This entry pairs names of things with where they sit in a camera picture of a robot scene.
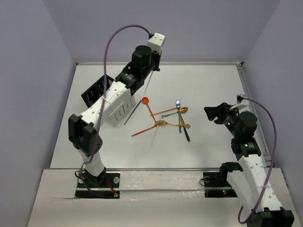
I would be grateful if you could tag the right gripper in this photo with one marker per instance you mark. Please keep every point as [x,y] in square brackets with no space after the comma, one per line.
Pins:
[219,111]

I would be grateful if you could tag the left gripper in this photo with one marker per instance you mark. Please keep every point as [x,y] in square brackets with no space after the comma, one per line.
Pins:
[155,61]

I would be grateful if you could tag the gold metal fork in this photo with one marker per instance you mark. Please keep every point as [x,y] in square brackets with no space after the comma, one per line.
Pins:
[162,122]

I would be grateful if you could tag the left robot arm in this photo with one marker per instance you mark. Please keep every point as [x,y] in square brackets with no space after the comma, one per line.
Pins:
[83,129]

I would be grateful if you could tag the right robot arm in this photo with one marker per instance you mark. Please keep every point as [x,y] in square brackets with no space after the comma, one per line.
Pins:
[248,176]

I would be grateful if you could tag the orange plastic spoon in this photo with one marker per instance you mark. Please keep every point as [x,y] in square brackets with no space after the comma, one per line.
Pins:
[145,101]

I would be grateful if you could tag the iridescent metal fork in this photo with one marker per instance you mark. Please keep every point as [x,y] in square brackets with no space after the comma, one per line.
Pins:
[179,121]

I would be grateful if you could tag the dark blue chopstick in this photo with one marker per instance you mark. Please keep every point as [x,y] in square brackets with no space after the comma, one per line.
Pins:
[132,112]

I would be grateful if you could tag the small silver utensil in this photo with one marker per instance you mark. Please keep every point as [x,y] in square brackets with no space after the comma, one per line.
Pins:
[167,115]

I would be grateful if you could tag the black utensil caddy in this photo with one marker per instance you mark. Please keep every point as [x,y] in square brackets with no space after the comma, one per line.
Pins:
[94,92]

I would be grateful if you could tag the orange plastic knife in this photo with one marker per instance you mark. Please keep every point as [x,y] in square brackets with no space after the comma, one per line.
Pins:
[144,131]

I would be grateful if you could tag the white utensil caddy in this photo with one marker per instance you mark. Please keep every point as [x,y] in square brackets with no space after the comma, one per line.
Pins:
[121,102]

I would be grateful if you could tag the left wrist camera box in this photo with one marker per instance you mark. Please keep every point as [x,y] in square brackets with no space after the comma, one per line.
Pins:
[156,42]

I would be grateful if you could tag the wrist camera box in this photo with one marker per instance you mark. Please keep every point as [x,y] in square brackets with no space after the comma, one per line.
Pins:
[241,102]
[156,42]

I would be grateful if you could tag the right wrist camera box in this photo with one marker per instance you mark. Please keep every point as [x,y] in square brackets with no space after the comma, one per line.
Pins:
[241,102]

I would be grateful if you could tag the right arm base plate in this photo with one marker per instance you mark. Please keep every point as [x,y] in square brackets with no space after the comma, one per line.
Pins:
[215,187]

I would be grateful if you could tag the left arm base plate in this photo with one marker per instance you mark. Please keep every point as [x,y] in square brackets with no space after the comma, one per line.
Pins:
[108,189]

